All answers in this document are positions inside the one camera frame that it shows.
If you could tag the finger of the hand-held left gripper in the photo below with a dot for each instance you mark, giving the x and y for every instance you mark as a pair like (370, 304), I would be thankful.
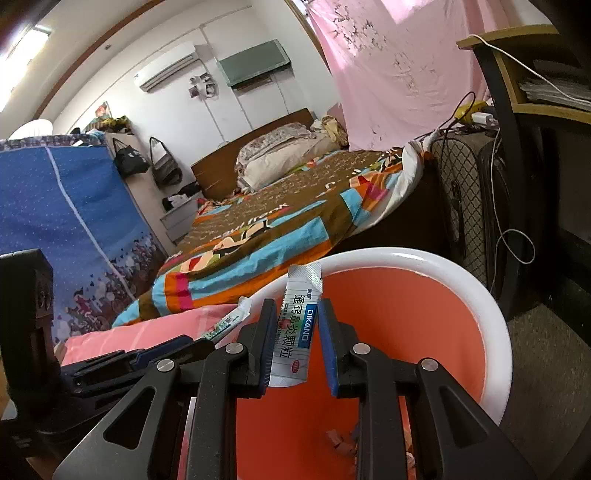
(120, 376)
(161, 345)

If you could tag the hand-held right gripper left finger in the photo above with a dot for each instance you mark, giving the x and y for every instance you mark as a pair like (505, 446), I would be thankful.
(268, 344)

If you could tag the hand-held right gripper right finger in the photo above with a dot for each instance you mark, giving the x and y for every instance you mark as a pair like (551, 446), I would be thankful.
(328, 346)

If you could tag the white sachet with blue band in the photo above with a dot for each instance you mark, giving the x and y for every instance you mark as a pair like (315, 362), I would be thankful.
(298, 323)

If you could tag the green and white sachet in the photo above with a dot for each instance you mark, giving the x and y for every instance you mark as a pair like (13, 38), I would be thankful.
(226, 323)

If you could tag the orange bucket with white rim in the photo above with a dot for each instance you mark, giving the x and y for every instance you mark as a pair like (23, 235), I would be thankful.
(415, 332)

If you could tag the small pink wrapper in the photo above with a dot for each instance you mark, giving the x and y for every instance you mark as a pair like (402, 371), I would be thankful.
(344, 443)

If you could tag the blue fabric wardrobe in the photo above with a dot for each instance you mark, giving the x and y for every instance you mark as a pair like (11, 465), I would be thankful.
(69, 207)

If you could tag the colourful cartoon blanket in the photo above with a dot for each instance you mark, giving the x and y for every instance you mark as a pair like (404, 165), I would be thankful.
(277, 221)

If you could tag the white nightstand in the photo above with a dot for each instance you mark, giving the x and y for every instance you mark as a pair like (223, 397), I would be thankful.
(180, 224)

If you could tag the dark clothes on nightstand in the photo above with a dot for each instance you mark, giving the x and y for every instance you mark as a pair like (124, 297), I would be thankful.
(180, 198)

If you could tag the grey hanging bag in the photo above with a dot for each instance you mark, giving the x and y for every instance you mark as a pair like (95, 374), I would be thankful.
(165, 168)

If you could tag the wooden bed headboard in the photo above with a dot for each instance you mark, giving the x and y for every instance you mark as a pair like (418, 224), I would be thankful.
(212, 175)

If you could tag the beige pillow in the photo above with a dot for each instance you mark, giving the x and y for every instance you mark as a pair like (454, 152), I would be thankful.
(286, 159)

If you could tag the black hanging bag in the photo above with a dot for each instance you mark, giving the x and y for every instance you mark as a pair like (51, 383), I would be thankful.
(131, 159)

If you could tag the dark patterned suitcase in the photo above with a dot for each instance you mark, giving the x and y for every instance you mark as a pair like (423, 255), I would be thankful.
(466, 207)

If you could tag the floral pillow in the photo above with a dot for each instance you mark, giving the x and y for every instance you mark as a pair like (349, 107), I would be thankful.
(272, 143)

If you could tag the clutter pile on wardrobe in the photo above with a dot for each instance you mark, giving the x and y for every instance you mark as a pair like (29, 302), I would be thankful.
(108, 124)

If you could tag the yellow plug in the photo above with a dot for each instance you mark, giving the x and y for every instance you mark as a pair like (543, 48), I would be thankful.
(464, 113)

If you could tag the pink hanging sheet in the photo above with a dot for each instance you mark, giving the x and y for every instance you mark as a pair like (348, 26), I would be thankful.
(415, 83)

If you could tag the wooden desk shelf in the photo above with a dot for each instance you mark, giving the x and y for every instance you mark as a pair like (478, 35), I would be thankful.
(554, 184)

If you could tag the white air conditioner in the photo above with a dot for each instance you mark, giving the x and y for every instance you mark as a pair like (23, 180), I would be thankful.
(166, 64)

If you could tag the stack of papers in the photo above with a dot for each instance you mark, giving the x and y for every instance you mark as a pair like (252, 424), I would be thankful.
(558, 94)

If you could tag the white wall ornament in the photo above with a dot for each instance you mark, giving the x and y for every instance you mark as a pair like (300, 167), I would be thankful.
(203, 86)

